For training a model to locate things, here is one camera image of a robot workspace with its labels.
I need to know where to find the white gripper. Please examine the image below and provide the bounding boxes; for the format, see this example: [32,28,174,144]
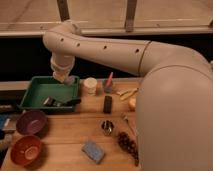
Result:
[50,54,75,83]

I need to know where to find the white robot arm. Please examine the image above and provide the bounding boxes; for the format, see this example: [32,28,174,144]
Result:
[43,20,213,171]

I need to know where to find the purple bowl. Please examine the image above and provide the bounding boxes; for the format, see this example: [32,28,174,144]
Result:
[16,110,47,135]

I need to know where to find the orange bowl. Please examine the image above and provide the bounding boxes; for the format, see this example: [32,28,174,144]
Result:
[10,135,42,166]

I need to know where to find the green plastic tray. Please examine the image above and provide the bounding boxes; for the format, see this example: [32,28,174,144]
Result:
[20,76,80,112]

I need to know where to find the white cup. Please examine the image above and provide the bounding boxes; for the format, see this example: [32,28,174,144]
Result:
[83,77,97,95]

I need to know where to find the black brush in tray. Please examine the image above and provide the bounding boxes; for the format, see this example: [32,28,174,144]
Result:
[43,97,81,107]

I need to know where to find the grey cup with red utensil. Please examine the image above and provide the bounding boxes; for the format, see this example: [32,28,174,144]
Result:
[102,73,113,93]

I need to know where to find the black rectangular block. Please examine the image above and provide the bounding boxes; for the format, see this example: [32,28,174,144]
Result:
[103,96,112,114]

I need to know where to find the yellow wooden pieces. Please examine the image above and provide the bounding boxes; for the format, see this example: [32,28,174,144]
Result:
[116,88,138,100]

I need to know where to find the shiny metal cup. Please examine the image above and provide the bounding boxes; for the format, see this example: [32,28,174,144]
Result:
[101,120,114,136]

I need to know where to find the small orange fruit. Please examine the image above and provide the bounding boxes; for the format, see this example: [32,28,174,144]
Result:
[128,98,136,111]

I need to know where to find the metal spoon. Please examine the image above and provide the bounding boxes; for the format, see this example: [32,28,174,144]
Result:
[121,114,137,136]

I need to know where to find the blue sponge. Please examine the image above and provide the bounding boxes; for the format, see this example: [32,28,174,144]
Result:
[82,140,105,164]

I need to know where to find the bunch of dark grapes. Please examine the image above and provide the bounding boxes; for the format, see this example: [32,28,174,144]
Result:
[117,132,139,166]

